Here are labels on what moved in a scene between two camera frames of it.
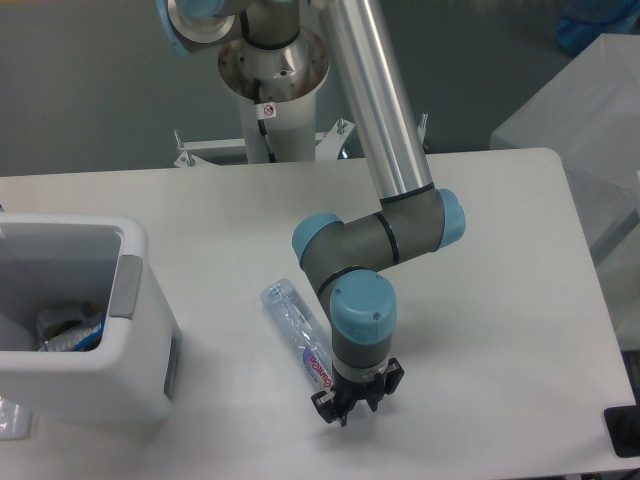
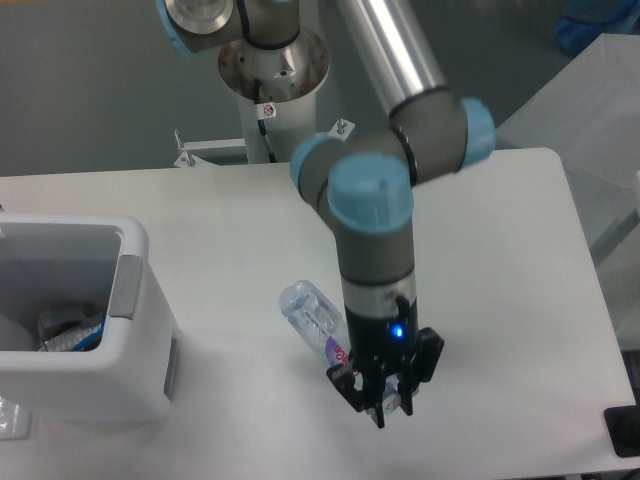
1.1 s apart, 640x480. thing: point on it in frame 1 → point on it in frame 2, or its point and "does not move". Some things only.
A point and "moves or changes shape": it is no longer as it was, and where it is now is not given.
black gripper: [333, 405] → [385, 349]
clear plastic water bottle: [304, 330] moves or changes shape
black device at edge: [623, 425] does not move
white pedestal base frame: [202, 152] does not move
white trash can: [102, 260] does not move
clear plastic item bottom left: [15, 420] does not move
